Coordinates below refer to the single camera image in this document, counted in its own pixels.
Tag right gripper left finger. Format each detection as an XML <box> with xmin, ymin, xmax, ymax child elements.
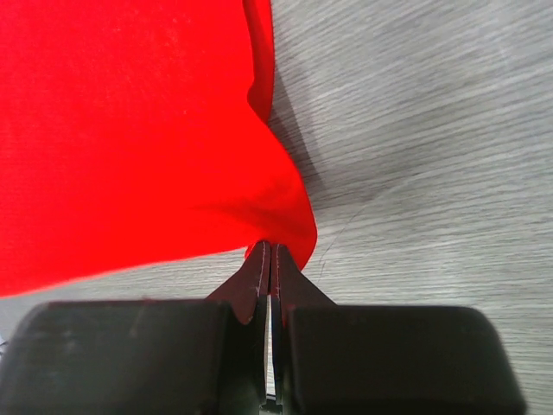
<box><xmin>1</xmin><ymin>241</ymin><xmax>270</xmax><ymax>414</ymax></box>

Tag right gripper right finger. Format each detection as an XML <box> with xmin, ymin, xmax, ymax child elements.
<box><xmin>270</xmin><ymin>245</ymin><xmax>527</xmax><ymax>414</ymax></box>

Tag red t shirt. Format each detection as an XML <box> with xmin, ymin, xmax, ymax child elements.
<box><xmin>1</xmin><ymin>1</ymin><xmax>317</xmax><ymax>297</ymax></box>

